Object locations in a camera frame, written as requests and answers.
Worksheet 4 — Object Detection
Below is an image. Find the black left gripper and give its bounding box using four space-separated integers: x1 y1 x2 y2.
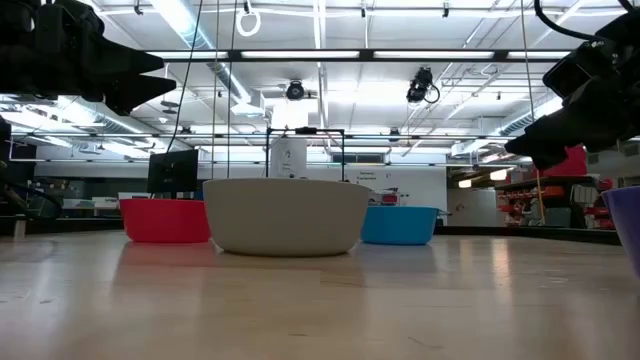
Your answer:
0 0 178 117

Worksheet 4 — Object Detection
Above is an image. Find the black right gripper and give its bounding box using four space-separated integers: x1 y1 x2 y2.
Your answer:
503 59 640 171

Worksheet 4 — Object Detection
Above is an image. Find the dark blue plastic bowl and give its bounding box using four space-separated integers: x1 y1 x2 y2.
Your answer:
601 185 640 281

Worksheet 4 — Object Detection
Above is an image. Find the red plastic bowl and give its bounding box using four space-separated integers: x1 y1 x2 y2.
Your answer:
118 197 212 245

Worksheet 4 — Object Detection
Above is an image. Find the light blue plastic bowl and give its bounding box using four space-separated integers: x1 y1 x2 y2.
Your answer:
359 205 441 247

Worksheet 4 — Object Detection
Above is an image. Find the storage shelf with red bins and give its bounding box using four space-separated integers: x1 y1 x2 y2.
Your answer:
494 174 617 231

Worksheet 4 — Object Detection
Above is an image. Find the large red bin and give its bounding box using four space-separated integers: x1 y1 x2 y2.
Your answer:
536 144 589 178

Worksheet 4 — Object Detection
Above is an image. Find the black computer monitor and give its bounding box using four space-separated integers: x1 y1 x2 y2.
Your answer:
146 148 200 199

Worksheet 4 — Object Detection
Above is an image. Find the white pillar with sign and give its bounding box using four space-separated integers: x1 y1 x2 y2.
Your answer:
269 137 309 180

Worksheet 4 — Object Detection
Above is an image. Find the large grey bowl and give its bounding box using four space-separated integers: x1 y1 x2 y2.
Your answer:
202 177 372 258

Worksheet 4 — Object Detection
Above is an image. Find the black overhead beam with lights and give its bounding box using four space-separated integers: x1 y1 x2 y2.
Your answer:
144 47 574 64

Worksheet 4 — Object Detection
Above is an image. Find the black hanging cable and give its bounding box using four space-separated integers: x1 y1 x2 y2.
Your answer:
164 0 205 154

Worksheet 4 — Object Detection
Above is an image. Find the thin hanging cable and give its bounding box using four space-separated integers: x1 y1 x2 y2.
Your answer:
226 0 239 180
210 0 222 180

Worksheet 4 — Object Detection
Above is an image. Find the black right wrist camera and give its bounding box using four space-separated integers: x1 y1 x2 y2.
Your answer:
541 40 610 100

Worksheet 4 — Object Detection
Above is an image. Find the white cable loop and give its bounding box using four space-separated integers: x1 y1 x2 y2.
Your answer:
234 6 263 39

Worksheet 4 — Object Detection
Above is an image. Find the black camera with cable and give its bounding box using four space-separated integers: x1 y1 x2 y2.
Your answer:
405 66 442 107

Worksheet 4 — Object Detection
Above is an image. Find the black curved cable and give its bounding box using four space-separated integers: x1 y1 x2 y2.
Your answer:
0 180 65 222

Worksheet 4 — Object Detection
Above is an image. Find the black round ceiling camera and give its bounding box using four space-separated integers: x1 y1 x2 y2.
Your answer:
285 79 307 102

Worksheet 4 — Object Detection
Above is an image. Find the black metal gantry frame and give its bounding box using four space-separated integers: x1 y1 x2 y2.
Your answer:
264 126 348 183

